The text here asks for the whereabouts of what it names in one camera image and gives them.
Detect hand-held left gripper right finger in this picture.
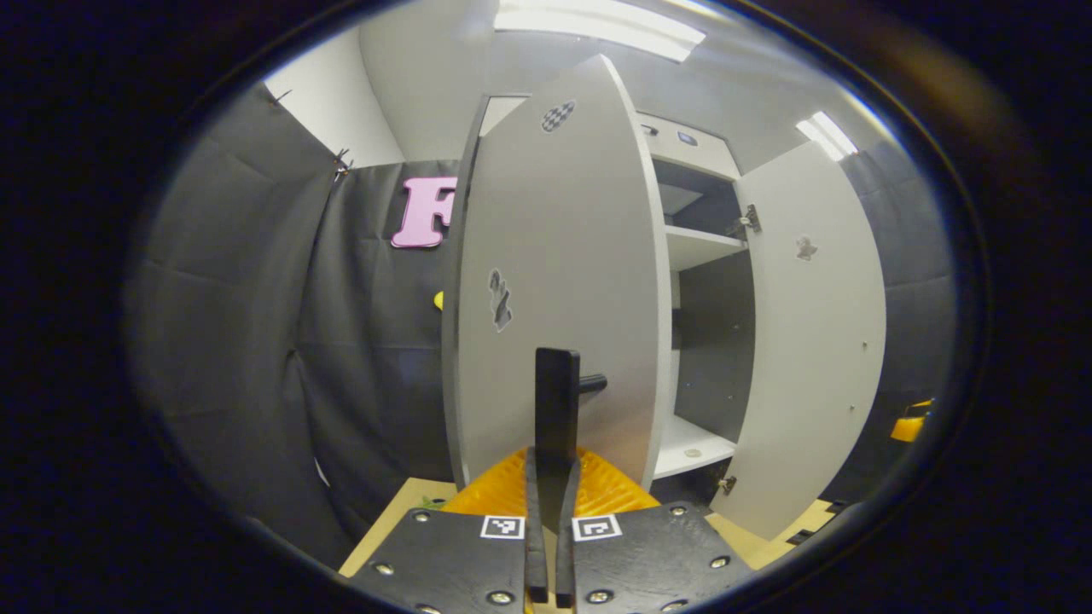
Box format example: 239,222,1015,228
555,448,756,614

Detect grey double-door shoe cabinet body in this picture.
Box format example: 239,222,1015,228
465,92,760,504

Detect small ceiling light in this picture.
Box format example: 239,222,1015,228
796,111,859,161

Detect grey cabinet door cube stickers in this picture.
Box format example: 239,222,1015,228
710,141,888,541

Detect large ceiling light panel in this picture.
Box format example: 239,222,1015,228
493,0,709,63

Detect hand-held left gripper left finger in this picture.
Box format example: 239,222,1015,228
348,445,552,614

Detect black cabinet door handle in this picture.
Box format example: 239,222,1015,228
535,347,608,530

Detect grey cabinet door checkered sticker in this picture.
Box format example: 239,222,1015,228
441,54,673,494

